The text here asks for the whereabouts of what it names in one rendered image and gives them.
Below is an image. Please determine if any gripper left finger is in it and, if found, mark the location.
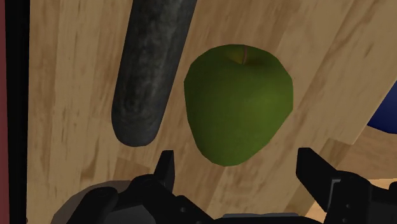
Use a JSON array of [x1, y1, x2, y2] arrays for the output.
[[66, 150, 216, 224]]

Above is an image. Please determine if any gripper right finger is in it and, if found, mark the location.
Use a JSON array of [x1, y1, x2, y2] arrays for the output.
[[295, 147, 397, 224]]

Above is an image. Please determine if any dark blue round object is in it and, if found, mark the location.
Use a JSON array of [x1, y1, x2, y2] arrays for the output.
[[366, 81, 397, 135]]

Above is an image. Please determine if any dark grey stone cylinder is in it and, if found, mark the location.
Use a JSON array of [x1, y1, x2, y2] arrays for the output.
[[111, 0, 198, 148]]

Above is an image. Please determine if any light wooden table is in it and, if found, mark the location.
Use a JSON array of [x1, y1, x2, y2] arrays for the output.
[[26, 0, 397, 224]]

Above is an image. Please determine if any green apple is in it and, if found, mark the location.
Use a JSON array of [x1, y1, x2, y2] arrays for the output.
[[183, 44, 294, 167]]

